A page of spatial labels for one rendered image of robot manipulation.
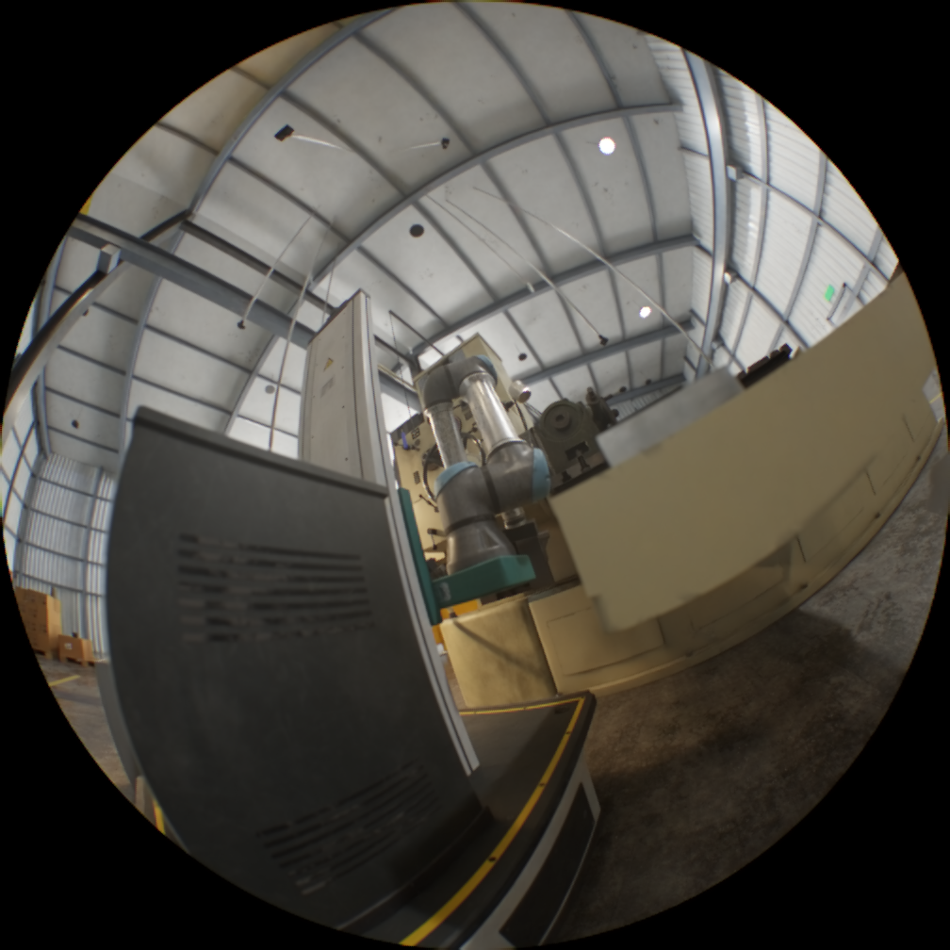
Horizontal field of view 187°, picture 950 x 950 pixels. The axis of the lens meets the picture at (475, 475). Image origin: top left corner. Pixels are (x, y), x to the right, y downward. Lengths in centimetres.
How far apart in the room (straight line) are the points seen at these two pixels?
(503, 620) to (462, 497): 105
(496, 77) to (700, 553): 776
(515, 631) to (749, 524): 141
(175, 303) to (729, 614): 1097
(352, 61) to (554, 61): 380
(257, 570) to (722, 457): 37
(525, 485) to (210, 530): 55
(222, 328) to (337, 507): 961
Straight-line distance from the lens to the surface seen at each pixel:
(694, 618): 144
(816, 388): 28
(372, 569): 35
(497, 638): 160
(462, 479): 62
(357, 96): 770
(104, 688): 131
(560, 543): 205
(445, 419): 88
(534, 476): 62
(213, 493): 29
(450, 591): 58
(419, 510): 180
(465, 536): 58
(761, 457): 23
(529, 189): 811
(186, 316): 1005
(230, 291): 584
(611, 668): 150
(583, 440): 113
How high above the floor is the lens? 65
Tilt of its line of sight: 24 degrees up
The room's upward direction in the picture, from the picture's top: 19 degrees counter-clockwise
